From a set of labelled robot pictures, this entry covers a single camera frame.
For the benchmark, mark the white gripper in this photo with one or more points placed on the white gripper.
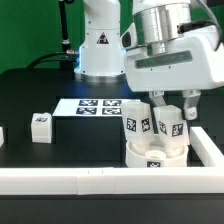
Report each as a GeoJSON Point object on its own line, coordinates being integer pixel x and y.
{"type": "Point", "coordinates": [191, 63]}

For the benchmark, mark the white round stool seat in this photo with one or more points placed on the white round stool seat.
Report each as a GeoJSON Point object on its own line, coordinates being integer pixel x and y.
{"type": "Point", "coordinates": [155, 155]}

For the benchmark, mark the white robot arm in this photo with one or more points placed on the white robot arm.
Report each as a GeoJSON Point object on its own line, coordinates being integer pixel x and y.
{"type": "Point", "coordinates": [101, 56]}

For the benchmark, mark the white right fence bar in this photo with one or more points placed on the white right fence bar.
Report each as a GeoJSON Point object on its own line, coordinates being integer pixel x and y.
{"type": "Point", "coordinates": [208, 153]}

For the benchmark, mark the white fence bar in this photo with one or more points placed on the white fence bar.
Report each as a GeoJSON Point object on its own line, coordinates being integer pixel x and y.
{"type": "Point", "coordinates": [208, 153]}
{"type": "Point", "coordinates": [109, 181]}

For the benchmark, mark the white front fence bar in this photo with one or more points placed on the white front fence bar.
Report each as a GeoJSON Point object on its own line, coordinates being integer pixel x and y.
{"type": "Point", "coordinates": [109, 181]}

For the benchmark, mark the white sheet with markers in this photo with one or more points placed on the white sheet with markers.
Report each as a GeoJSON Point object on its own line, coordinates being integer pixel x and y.
{"type": "Point", "coordinates": [89, 108]}

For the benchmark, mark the white part at left edge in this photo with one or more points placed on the white part at left edge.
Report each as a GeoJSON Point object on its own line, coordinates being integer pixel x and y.
{"type": "Point", "coordinates": [1, 136]}

